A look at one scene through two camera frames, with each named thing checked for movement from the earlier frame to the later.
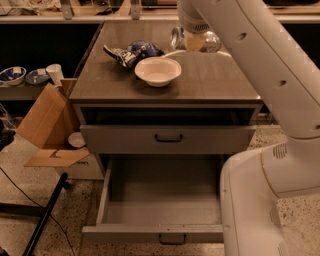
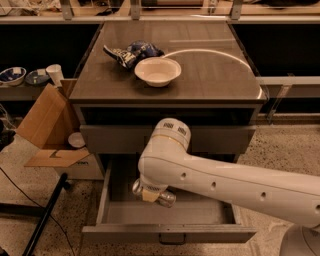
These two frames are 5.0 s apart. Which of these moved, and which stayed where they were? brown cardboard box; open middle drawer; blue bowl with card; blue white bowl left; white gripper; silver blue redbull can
Moved: silver blue redbull can; white gripper
Stayed: brown cardboard box; blue white bowl left; open middle drawer; blue bowl with card
